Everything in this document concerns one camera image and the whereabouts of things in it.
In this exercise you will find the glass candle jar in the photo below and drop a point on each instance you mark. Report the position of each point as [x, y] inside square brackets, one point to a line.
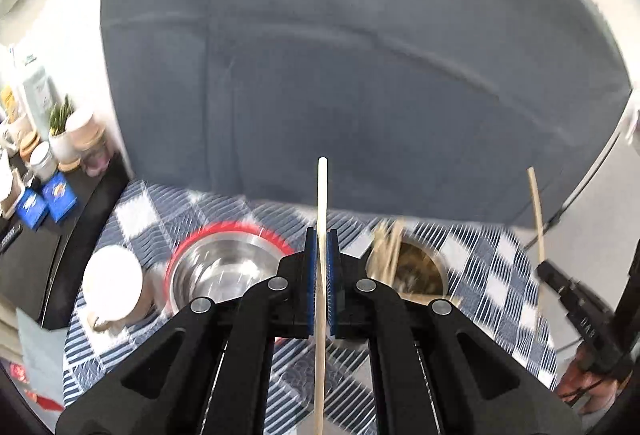
[88, 137]

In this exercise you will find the beige ceramic mug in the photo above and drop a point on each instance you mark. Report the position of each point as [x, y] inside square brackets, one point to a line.
[117, 290]

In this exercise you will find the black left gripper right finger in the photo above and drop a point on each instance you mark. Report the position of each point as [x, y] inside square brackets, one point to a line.
[433, 371]

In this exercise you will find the red plastic basin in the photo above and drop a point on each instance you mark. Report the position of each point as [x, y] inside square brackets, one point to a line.
[225, 234]

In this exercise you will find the small potted plant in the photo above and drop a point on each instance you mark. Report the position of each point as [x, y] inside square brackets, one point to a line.
[61, 146]

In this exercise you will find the black side cabinet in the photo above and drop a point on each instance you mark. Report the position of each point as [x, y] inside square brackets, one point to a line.
[41, 270]

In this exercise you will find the chopstick in holder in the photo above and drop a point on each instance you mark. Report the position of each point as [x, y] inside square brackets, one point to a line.
[387, 237]

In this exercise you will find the blue box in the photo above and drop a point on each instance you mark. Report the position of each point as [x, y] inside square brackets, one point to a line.
[32, 209]
[59, 197]

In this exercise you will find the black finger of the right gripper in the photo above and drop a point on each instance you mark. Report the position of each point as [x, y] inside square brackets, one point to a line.
[607, 334]

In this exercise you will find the wooden chopstick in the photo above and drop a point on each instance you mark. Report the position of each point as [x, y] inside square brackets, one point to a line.
[539, 225]
[320, 305]

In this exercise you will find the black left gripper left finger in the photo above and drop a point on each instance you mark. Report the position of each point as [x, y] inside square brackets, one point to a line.
[207, 370]

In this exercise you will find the black chopstick holder cup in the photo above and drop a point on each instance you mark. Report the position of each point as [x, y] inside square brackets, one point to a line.
[420, 276]

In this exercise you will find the stainless steel bowl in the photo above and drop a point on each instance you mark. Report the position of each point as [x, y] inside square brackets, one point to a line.
[220, 264]

